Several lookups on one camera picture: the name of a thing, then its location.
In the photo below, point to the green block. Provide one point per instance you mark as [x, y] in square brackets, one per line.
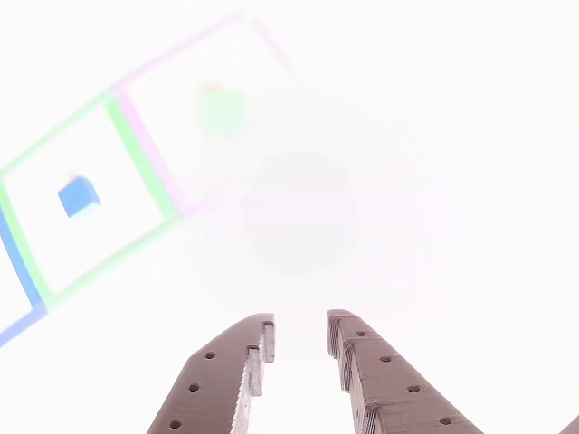
[221, 113]

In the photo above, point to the small blue cube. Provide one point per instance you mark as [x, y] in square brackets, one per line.
[77, 196]

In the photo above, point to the green square frame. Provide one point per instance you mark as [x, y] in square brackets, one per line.
[140, 153]

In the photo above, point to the purple square frame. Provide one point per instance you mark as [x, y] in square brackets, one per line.
[145, 135]

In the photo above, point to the blue square frame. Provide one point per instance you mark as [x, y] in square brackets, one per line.
[20, 271]

